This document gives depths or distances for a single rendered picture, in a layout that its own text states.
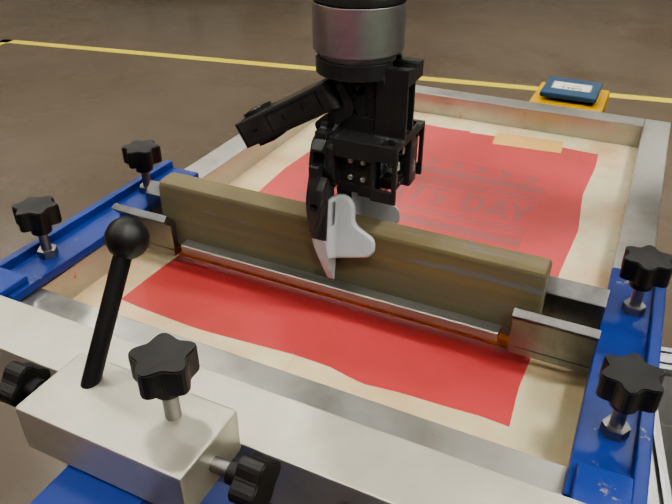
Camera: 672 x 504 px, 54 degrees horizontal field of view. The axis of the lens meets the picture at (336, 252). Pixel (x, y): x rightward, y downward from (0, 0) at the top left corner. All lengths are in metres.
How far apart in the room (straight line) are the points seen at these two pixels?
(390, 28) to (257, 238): 0.26
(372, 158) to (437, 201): 0.35
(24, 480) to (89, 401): 1.48
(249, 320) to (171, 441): 0.29
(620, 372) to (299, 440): 0.22
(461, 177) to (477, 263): 0.39
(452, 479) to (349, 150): 0.28
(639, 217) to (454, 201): 0.23
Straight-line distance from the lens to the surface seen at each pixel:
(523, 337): 0.60
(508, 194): 0.93
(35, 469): 1.93
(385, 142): 0.56
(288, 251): 0.66
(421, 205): 0.88
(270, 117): 0.60
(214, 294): 0.71
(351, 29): 0.52
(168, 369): 0.37
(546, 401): 0.61
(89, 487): 0.44
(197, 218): 0.71
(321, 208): 0.58
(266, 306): 0.69
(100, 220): 0.79
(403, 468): 0.43
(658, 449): 1.66
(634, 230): 0.82
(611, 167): 1.06
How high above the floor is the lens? 1.37
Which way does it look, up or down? 33 degrees down
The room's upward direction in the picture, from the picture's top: straight up
